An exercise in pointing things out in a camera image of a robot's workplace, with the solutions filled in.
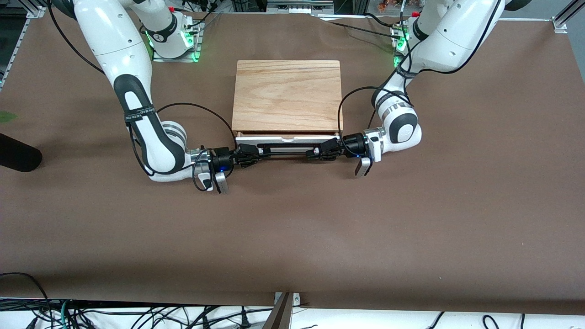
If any aluminium rail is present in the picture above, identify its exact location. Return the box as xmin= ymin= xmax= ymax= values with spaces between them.
xmin=266 ymin=0 xmax=335 ymax=14

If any aluminium corner profile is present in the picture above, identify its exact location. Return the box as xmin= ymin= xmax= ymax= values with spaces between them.
xmin=552 ymin=0 xmax=585 ymax=34
xmin=25 ymin=0 xmax=49 ymax=19

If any light wooden drawer cabinet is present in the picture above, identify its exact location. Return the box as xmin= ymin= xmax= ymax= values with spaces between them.
xmin=231 ymin=60 xmax=344 ymax=137

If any white drawer with black handle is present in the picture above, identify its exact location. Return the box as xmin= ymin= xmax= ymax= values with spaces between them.
xmin=235 ymin=132 xmax=341 ymax=159

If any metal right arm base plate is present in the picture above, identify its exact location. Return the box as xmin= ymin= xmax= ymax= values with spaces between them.
xmin=152 ymin=17 xmax=202 ymax=63

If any metal pole bracket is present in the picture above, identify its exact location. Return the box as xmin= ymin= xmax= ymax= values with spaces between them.
xmin=274 ymin=292 xmax=301 ymax=308

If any green cable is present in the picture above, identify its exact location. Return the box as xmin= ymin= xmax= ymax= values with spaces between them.
xmin=58 ymin=299 xmax=72 ymax=329

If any black cylinder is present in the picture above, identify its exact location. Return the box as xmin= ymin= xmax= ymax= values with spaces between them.
xmin=0 ymin=133 xmax=43 ymax=173

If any brown paper table cover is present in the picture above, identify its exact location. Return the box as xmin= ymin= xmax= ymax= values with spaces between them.
xmin=0 ymin=8 xmax=585 ymax=316

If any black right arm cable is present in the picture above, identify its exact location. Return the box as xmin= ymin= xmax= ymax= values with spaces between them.
xmin=46 ymin=0 xmax=239 ymax=192

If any grey camera pole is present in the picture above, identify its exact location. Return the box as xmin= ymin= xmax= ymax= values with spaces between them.
xmin=262 ymin=292 xmax=293 ymax=329

